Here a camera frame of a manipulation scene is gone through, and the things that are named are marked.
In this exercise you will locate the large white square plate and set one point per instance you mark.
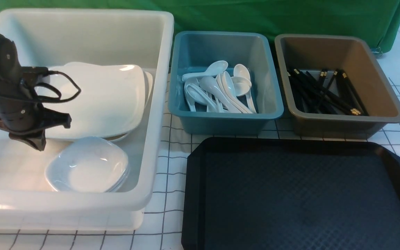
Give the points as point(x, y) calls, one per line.
point(111, 101)

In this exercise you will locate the blue plastic bin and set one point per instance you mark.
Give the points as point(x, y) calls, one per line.
point(194, 51)

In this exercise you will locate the white square plate in tub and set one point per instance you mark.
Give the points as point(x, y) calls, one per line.
point(148, 87)

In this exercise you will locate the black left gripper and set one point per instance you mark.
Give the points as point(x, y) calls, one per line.
point(22, 113)

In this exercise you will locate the small white bowl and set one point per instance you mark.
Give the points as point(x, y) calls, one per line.
point(78, 167)
point(112, 177)
point(120, 181)

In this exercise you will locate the black serving tray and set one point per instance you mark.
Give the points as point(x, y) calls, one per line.
point(271, 194)

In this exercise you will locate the small white bowl in tub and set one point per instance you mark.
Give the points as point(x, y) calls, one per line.
point(120, 181)

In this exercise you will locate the brown plastic bin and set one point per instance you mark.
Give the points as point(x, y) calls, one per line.
point(352, 55)

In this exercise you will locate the green cloth backdrop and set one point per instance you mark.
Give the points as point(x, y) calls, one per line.
point(374, 21)

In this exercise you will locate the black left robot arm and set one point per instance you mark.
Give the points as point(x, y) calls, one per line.
point(10, 67)

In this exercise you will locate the pile of white spoons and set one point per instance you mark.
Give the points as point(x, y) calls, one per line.
point(219, 91)

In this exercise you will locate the large white plastic tub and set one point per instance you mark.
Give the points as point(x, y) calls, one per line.
point(51, 37)

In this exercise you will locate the pile of black chopsticks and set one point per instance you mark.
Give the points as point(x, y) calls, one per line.
point(331, 93)

